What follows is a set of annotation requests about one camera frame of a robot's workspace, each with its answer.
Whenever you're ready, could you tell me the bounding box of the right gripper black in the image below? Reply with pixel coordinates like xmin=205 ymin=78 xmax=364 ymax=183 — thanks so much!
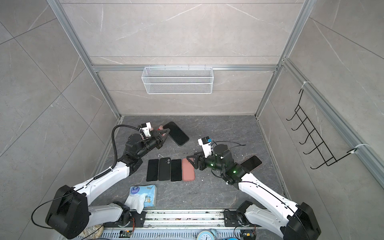
xmin=188 ymin=150 xmax=226 ymax=174

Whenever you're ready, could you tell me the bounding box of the black phone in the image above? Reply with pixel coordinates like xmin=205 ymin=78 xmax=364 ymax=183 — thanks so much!
xmin=146 ymin=159 xmax=159 ymax=182
xmin=163 ymin=122 xmax=190 ymax=146

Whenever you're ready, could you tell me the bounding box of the pink phone case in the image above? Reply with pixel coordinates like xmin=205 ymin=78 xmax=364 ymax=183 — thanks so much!
xmin=182 ymin=159 xmax=196 ymax=182

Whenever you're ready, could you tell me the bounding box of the black phone case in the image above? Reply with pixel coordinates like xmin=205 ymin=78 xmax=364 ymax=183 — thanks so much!
xmin=158 ymin=158 xmax=171 ymax=181

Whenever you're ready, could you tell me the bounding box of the phone near right arm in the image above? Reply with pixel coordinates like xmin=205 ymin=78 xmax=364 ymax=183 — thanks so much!
xmin=241 ymin=156 xmax=262 ymax=172

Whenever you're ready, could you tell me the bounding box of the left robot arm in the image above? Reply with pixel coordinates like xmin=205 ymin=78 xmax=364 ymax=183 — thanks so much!
xmin=45 ymin=129 xmax=170 ymax=239

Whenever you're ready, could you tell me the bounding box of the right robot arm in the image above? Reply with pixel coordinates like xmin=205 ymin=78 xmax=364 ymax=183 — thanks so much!
xmin=187 ymin=144 xmax=322 ymax=240

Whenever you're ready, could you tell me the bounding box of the blue tissue pack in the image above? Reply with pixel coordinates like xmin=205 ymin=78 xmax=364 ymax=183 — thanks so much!
xmin=125 ymin=185 xmax=157 ymax=214

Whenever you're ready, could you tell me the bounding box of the blue round clock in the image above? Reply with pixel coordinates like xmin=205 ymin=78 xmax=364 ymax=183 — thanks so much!
xmin=197 ymin=229 xmax=217 ymax=240

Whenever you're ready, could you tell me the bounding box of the crumpled patterned cloth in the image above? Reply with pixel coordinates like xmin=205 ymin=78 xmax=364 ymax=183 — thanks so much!
xmin=82 ymin=225 xmax=104 ymax=240

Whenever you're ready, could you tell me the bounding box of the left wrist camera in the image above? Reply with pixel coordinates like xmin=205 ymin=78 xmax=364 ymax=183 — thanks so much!
xmin=138 ymin=122 xmax=153 ymax=140

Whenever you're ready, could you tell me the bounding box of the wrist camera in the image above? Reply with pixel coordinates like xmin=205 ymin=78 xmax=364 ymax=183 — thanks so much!
xmin=198 ymin=136 xmax=212 ymax=158
xmin=138 ymin=122 xmax=153 ymax=140

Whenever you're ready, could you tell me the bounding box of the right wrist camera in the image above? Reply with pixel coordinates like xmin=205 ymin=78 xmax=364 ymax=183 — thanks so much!
xmin=198 ymin=136 xmax=212 ymax=158

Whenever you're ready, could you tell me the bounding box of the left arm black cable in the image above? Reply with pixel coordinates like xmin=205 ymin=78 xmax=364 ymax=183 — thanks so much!
xmin=110 ymin=124 xmax=142 ymax=169

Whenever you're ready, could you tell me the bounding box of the white wire basket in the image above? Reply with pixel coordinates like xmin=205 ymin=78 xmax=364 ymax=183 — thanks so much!
xmin=142 ymin=67 xmax=214 ymax=95

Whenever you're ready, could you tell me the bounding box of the aluminium mounting rail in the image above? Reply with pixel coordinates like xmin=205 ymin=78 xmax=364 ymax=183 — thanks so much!
xmin=56 ymin=209 xmax=310 ymax=232

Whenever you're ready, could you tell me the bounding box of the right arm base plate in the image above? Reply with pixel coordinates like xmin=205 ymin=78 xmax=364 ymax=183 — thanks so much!
xmin=223 ymin=209 xmax=260 ymax=227

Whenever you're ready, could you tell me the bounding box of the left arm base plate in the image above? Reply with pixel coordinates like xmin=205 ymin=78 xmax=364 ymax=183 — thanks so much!
xmin=118 ymin=211 xmax=147 ymax=228

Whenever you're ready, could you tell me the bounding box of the black wire hook rack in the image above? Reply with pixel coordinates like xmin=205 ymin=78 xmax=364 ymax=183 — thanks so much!
xmin=286 ymin=90 xmax=360 ymax=170

